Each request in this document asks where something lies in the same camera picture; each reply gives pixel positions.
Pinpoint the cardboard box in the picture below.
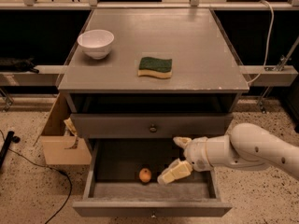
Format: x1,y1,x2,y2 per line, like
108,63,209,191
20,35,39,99
39,94,92,165

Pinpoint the open grey middle drawer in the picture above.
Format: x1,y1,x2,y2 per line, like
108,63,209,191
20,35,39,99
73,139,232,217

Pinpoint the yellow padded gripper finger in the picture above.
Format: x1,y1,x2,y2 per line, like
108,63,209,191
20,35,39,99
157,159,192,185
173,136,192,149

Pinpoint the white ceramic bowl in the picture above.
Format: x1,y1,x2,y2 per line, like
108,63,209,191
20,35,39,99
77,30,114,60

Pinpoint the small orange fruit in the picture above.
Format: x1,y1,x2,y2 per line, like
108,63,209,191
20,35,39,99
139,168,151,183

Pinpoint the closed grey top drawer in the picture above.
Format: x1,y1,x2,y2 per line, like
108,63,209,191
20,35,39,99
71,114,233,139

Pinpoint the black bar on floor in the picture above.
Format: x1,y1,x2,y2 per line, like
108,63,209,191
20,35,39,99
0,131,21,168

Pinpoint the green and yellow sponge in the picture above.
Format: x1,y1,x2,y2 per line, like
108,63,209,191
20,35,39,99
137,57,172,79

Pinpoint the black floor cable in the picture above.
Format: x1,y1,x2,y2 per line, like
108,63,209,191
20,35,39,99
0,130,73,224

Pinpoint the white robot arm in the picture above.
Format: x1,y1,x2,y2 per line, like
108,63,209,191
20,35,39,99
157,123,299,185

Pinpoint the white hanging cable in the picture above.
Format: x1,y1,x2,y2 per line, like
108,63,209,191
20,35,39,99
246,0,276,86

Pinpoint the black object on rail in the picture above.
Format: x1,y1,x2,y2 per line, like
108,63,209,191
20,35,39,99
0,58,39,74

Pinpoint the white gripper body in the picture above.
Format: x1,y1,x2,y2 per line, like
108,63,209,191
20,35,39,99
184,137,212,172

